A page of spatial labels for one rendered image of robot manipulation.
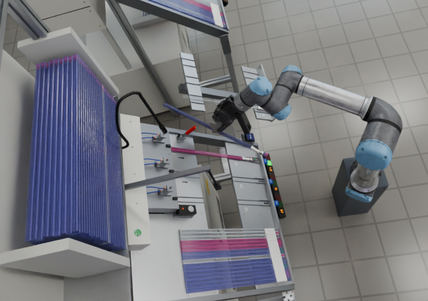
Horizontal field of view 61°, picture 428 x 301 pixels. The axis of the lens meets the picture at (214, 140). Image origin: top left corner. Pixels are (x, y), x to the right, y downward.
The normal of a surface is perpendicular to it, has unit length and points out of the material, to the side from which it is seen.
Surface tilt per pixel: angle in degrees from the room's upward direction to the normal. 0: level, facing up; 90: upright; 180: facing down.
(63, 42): 90
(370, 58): 0
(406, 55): 0
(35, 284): 90
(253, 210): 45
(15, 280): 90
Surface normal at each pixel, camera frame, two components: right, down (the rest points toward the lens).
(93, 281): -0.18, -0.42
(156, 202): 0.55, -0.47
